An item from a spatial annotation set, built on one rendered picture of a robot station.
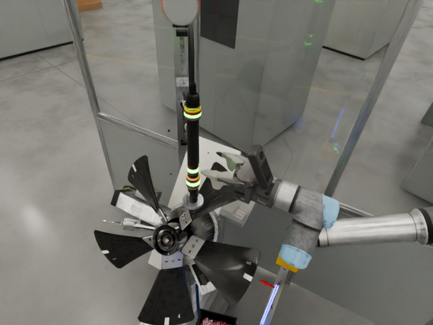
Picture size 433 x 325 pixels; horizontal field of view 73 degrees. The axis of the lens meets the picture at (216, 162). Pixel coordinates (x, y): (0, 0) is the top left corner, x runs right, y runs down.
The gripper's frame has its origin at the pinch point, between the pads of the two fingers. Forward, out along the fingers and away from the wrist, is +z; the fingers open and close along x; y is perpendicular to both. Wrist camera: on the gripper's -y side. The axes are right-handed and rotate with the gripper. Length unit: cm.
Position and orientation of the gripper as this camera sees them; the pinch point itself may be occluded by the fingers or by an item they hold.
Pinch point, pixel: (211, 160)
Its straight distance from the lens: 82.1
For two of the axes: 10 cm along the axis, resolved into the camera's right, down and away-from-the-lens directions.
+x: 4.6, -5.7, 6.8
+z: -8.9, -3.4, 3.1
